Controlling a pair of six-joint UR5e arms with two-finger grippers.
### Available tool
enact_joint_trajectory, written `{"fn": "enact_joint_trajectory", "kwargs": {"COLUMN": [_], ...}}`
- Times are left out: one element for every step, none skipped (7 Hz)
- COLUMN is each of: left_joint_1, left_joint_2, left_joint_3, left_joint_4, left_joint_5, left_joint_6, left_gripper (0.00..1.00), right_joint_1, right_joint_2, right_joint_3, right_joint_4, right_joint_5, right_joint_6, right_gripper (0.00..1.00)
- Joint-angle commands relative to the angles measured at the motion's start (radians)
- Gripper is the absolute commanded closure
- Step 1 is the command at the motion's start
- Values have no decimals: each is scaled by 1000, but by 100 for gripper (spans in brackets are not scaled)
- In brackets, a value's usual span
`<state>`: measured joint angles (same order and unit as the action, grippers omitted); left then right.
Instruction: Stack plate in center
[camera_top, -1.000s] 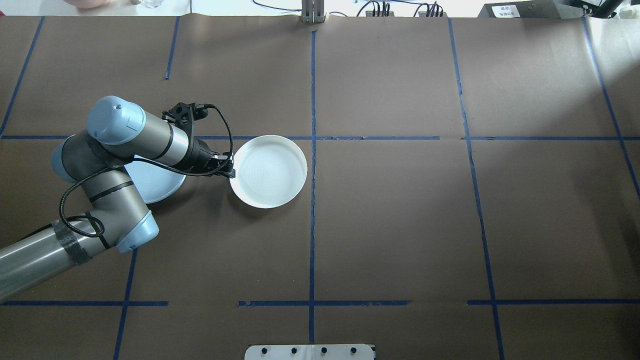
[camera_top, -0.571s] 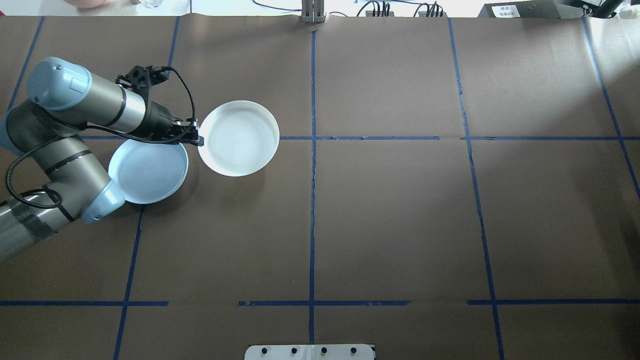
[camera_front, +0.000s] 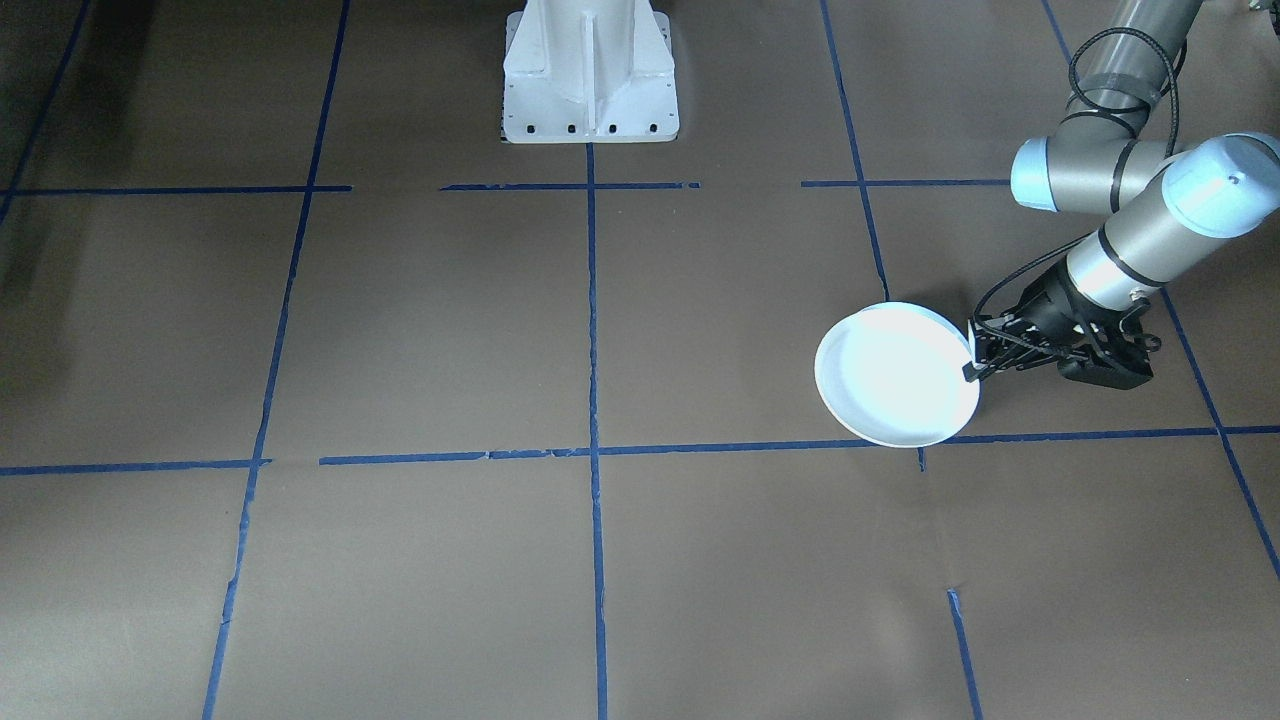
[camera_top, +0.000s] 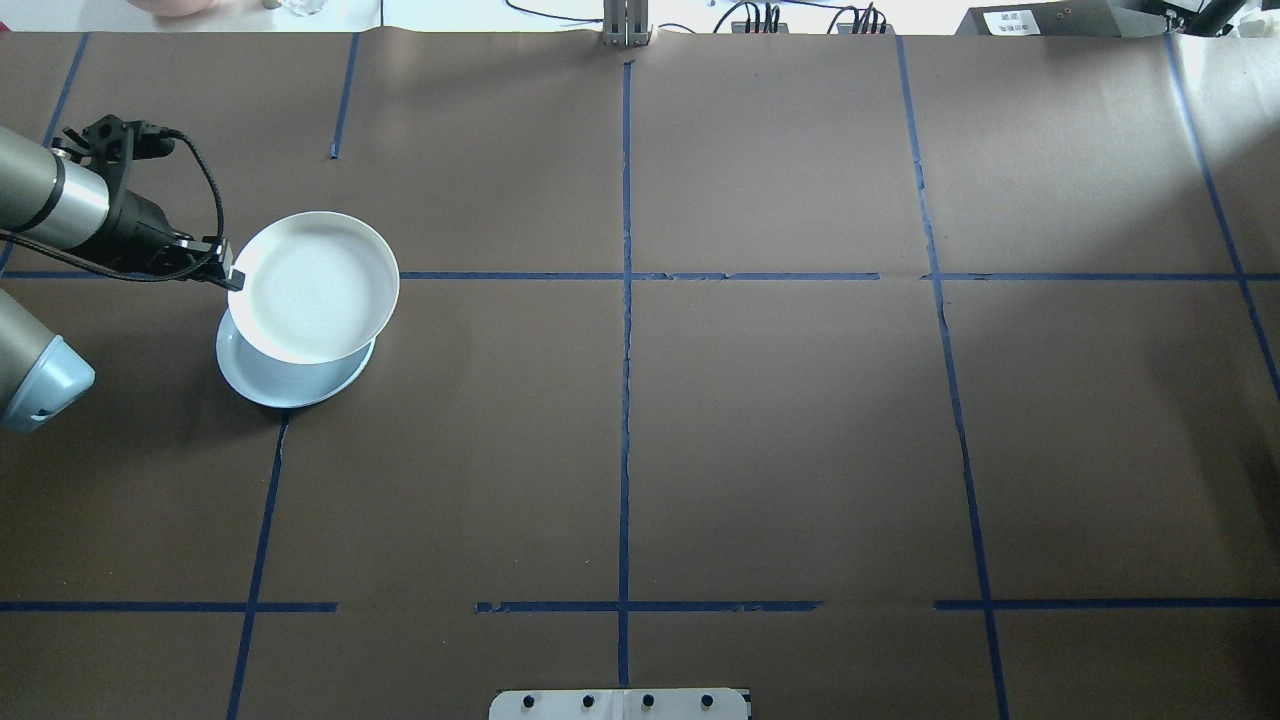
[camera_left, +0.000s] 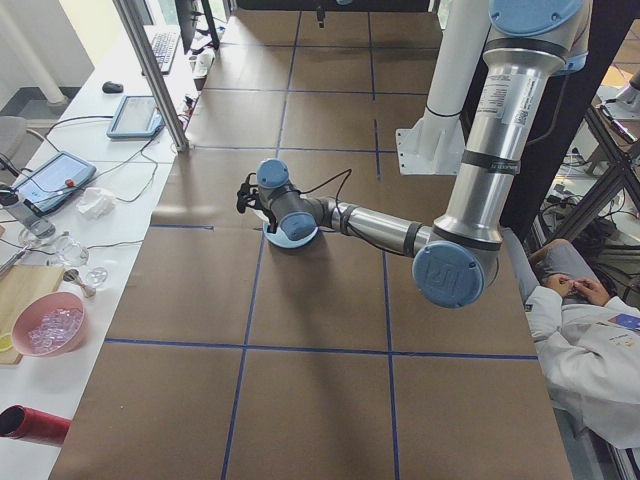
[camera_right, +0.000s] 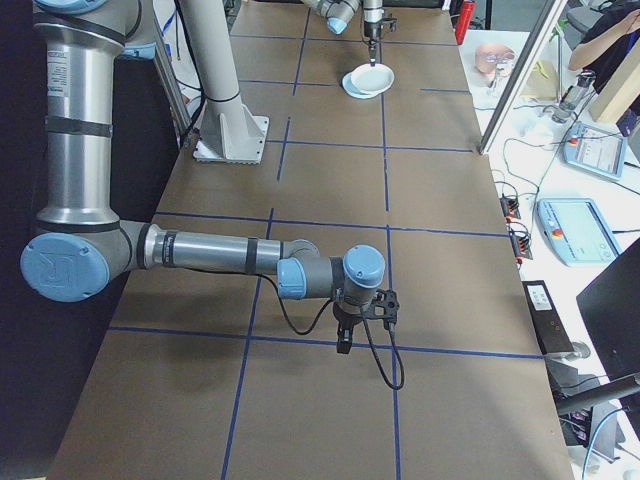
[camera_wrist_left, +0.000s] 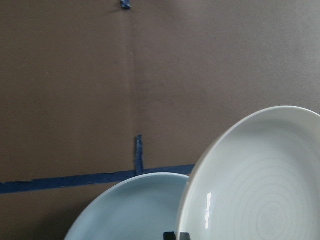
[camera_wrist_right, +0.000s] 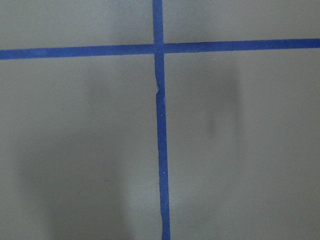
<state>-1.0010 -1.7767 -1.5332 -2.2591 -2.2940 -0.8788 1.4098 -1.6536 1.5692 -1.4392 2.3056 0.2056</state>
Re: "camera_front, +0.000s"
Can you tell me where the white plate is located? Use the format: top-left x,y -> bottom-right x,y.
814,302 -> 983,448

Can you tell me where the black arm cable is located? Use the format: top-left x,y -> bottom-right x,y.
972,28 -> 1183,326

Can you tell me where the white column pedestal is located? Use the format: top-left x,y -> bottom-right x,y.
500,0 -> 681,145

